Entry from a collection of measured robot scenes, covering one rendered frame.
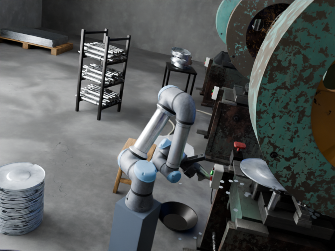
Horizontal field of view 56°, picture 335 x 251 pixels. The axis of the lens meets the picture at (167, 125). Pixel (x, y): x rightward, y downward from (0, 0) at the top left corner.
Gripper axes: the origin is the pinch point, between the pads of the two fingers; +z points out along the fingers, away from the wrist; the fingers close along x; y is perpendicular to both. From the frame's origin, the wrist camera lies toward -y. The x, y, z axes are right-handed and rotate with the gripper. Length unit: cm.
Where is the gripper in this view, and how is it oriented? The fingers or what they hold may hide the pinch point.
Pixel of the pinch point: (209, 177)
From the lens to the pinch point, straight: 190.1
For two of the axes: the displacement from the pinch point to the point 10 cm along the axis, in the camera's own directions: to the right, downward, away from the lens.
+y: -6.5, 6.7, 3.6
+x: -1.1, 3.8, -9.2
